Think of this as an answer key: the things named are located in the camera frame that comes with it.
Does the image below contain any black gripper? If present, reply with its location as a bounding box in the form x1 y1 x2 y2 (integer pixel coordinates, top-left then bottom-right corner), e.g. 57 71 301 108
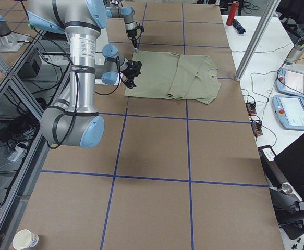
124 60 142 88
126 23 144 53

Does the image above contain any olive green long-sleeve shirt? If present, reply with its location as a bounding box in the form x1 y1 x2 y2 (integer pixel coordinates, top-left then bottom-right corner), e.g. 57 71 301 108
125 51 221 104

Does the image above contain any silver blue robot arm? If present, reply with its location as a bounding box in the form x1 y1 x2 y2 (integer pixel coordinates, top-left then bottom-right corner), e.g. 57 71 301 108
27 1 144 149
104 1 144 52

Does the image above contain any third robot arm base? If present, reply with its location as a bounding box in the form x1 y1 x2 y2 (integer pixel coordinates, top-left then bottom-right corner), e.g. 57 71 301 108
0 15 28 52

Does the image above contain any red cylindrical bottle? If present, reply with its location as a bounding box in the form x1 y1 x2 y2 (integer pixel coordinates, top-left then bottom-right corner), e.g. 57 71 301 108
226 1 240 26

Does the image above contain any folded dark blue umbrella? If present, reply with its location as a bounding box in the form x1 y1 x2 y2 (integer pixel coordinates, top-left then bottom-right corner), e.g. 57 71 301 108
233 19 246 35

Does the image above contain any orange black electronics board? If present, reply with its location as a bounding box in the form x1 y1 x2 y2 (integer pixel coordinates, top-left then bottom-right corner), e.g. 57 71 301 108
246 102 257 116

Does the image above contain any white power strip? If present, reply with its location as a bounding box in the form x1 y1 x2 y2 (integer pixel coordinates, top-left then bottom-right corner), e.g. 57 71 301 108
7 146 26 163

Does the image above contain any far blue teach pendant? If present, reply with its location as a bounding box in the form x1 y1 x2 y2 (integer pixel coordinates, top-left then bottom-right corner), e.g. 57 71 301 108
276 68 304 98

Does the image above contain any blue teach pendant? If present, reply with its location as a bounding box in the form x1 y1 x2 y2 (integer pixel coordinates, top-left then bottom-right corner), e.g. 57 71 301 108
276 68 304 98
272 95 304 131

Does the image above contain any near blue teach pendant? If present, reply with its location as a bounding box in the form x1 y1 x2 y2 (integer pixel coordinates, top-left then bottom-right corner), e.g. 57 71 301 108
272 95 304 131

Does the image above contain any grey water bottle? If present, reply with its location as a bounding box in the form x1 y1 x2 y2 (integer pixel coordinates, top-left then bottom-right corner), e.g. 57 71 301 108
284 37 304 65

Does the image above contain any black laptop computer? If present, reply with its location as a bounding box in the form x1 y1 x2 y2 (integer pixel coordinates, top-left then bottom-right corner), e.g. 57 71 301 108
258 134 304 224

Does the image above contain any silver metal cup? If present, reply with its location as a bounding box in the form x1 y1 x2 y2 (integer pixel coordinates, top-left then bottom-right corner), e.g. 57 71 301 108
281 183 293 195

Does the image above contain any white paper cup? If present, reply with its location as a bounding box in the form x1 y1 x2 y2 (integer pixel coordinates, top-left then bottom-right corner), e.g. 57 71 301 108
12 229 39 250

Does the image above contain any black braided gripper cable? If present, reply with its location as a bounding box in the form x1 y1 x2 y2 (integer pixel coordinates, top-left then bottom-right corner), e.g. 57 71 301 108
94 56 125 95

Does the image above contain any aluminium frame post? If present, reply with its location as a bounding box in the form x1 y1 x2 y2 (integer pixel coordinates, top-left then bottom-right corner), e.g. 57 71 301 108
235 0 280 81

